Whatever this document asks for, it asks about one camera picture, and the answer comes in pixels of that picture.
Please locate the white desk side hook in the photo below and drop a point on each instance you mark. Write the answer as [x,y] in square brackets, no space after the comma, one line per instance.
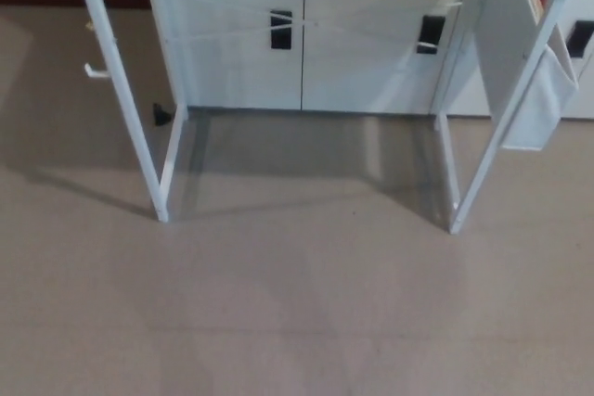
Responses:
[95,72]

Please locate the small black floor object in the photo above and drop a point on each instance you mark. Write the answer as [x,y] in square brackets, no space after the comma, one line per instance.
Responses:
[161,117]

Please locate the white fabric hanging pouch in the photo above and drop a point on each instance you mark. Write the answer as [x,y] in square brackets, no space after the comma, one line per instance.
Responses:
[533,104]

